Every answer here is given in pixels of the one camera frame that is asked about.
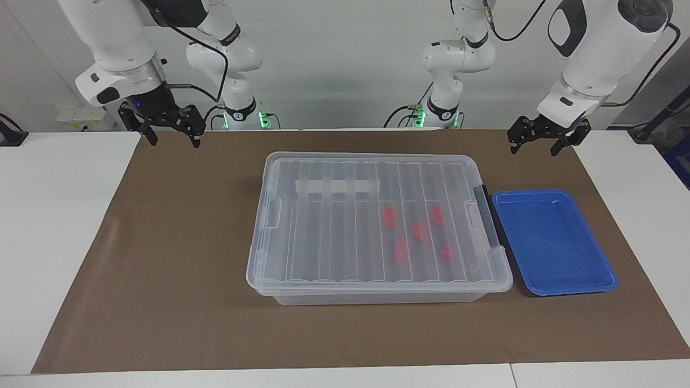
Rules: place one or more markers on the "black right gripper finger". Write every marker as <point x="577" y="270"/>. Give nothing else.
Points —
<point x="195" y="137"/>
<point x="150" y="136"/>

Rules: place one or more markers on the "black clamp object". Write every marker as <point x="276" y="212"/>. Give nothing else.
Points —
<point x="11" y="134"/>

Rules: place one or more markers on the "brown table mat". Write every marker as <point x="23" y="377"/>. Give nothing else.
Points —
<point x="178" y="269"/>

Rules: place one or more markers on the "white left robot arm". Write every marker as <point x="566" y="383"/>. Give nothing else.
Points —
<point x="604" y="54"/>

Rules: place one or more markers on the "clear ribbed plastic lid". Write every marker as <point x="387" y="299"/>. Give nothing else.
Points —
<point x="334" y="237"/>

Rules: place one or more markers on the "red block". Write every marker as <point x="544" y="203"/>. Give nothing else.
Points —
<point x="445" y="252"/>
<point x="420" y="231"/>

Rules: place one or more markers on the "blue crate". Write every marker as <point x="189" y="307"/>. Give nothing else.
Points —
<point x="680" y="161"/>

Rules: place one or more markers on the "clear plastic storage box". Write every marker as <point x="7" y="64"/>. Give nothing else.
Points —
<point x="377" y="299"/>

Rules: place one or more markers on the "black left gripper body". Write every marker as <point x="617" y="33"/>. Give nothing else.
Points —
<point x="544" y="129"/>

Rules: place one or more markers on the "blue plastic tray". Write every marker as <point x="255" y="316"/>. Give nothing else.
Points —
<point x="550" y="242"/>

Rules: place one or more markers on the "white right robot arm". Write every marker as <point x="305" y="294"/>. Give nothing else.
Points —
<point x="118" y="43"/>

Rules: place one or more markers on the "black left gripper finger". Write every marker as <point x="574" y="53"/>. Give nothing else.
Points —
<point x="515" y="145"/>
<point x="557" y="147"/>

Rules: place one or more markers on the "black stand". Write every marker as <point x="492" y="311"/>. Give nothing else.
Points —
<point x="660" y="118"/>

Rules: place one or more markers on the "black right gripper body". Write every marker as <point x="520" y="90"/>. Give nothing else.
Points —
<point x="161" y="113"/>

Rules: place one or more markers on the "black box latch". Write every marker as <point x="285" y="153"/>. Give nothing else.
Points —
<point x="487" y="215"/>

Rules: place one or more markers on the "white wall power strip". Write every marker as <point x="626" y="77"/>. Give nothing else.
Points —
<point x="81" y="118"/>

